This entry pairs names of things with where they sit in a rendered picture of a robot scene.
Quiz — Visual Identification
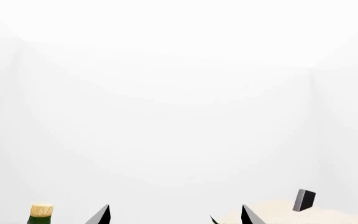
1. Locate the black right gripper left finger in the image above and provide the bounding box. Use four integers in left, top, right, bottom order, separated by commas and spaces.
85, 203, 111, 224

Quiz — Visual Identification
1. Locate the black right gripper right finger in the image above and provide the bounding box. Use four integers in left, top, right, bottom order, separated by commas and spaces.
241, 203, 266, 224

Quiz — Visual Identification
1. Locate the green wine bottle with cork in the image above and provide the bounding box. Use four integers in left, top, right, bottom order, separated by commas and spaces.
27, 203, 55, 224

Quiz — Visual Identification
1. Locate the black rectangular block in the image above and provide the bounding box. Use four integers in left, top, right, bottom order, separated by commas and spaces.
292, 189, 316, 213

